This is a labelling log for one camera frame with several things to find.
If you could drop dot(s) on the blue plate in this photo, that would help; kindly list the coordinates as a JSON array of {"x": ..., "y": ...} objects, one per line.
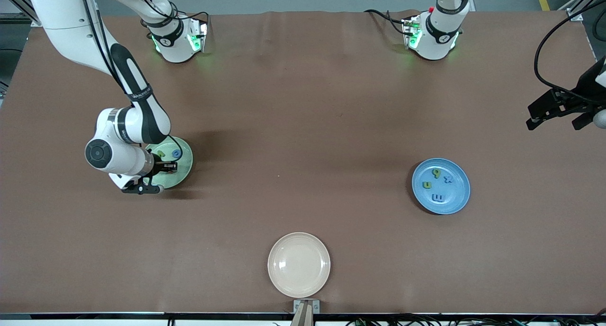
[{"x": 457, "y": 198}]

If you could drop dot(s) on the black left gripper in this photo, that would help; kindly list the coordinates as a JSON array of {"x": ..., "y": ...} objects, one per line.
[{"x": 588, "y": 86}]

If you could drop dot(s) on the blue letter m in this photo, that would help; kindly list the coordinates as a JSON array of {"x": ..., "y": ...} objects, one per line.
[{"x": 439, "y": 198}]

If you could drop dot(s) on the brown table cover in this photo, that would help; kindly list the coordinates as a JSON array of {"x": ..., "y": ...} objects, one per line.
[{"x": 303, "y": 103}]

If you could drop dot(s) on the light green plate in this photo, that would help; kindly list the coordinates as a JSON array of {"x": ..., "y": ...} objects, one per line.
[{"x": 185, "y": 167}]

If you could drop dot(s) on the black table edge rail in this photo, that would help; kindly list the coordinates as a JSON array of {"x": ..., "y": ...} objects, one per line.
[{"x": 426, "y": 315}]

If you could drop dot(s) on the aluminium frame profile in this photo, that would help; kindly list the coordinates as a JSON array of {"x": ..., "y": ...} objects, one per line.
[
  {"x": 575, "y": 14},
  {"x": 23, "y": 2}
]

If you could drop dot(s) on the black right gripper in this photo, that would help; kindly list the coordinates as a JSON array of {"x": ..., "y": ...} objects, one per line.
[{"x": 159, "y": 166}]

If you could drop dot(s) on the green letter b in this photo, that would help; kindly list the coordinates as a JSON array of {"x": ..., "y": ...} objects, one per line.
[{"x": 436, "y": 174}]

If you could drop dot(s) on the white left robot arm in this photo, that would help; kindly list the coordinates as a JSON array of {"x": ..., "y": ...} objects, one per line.
[{"x": 433, "y": 42}]

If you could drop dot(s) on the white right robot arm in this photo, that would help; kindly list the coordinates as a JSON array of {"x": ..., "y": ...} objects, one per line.
[{"x": 123, "y": 155}]

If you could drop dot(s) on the silver arm base connector box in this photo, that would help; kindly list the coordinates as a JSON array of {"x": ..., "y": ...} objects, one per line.
[{"x": 408, "y": 30}]

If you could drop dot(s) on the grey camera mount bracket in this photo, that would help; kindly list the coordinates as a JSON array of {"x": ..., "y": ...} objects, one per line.
[{"x": 306, "y": 307}]

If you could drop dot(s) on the beige plate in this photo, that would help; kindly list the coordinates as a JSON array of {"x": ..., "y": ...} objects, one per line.
[{"x": 298, "y": 265}]

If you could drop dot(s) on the blue letter G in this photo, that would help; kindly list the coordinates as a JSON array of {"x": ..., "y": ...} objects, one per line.
[{"x": 173, "y": 154}]

